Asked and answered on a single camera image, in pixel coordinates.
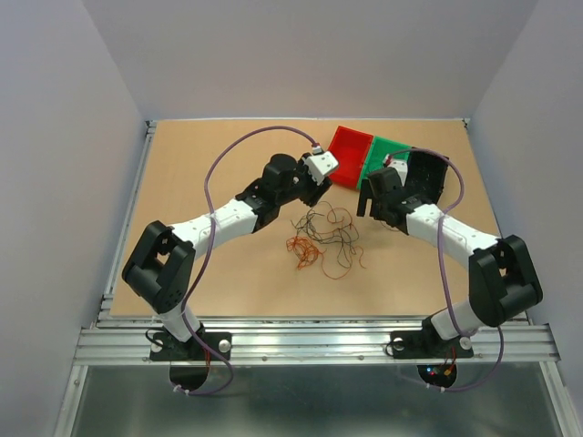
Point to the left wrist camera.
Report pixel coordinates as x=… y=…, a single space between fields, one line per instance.
x=321 y=164

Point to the red plastic bin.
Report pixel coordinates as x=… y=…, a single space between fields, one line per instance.
x=350 y=148

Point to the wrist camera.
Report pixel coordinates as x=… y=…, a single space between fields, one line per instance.
x=400 y=165
x=321 y=164

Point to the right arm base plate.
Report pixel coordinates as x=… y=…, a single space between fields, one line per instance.
x=414 y=345

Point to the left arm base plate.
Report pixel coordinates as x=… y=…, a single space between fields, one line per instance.
x=214 y=347

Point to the aluminium rail frame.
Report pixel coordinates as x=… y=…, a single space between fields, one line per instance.
x=313 y=375

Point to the green plastic bin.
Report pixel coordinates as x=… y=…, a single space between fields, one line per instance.
x=379 y=149

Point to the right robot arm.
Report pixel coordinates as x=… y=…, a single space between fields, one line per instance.
x=502 y=279

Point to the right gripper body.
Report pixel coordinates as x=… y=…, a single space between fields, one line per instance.
x=379 y=208

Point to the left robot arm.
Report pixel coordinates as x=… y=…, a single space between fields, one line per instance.
x=159 y=267

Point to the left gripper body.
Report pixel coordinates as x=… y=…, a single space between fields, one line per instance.
x=308 y=190

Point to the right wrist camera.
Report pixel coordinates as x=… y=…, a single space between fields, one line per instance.
x=400 y=165

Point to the black plastic bin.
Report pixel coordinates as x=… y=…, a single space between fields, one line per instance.
x=426 y=174

